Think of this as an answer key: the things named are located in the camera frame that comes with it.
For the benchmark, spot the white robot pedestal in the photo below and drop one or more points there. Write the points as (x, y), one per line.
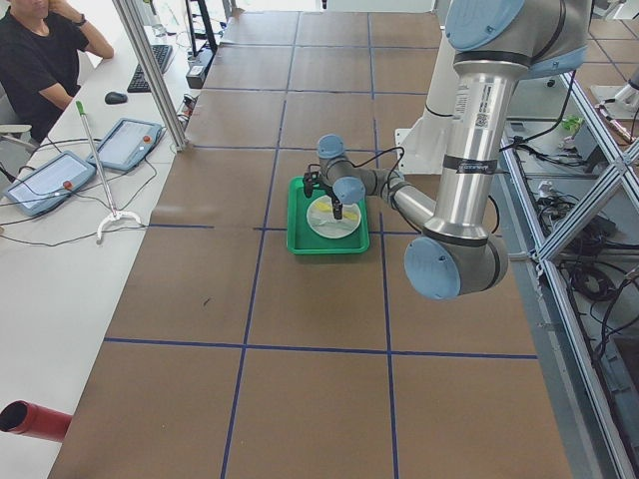
(425, 142)

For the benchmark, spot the near teach pendant tablet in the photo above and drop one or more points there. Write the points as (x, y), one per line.
(45, 188)

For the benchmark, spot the red cylinder tube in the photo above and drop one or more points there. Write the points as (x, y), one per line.
(36, 421)

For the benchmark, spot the light green plastic fork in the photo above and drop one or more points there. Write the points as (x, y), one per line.
(328, 225)

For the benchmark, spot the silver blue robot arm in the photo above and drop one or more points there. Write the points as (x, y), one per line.
(491, 46)

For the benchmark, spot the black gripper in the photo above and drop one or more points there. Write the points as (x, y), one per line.
(337, 208)

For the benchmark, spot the far teach pendant tablet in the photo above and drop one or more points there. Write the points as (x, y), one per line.
(128, 143)

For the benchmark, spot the green plastic tray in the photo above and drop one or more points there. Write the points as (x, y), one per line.
(302, 240)

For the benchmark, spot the white round plate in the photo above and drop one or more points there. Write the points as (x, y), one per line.
(326, 199)

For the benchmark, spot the aluminium frame rail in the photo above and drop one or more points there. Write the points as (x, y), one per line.
(570, 194)

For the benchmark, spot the teach pendant tablet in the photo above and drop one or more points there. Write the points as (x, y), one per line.
(128, 143)
(45, 188)

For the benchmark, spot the black computer mouse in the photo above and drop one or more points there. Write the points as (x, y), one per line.
(115, 98)

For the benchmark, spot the white grabber stick tool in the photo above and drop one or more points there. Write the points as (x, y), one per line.
(115, 215)

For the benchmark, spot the aluminium frame post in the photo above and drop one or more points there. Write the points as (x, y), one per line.
(136, 33)

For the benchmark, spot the yellow plastic spoon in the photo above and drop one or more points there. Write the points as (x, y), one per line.
(329, 209)

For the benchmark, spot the seated person in black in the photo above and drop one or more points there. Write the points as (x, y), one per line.
(40, 43)

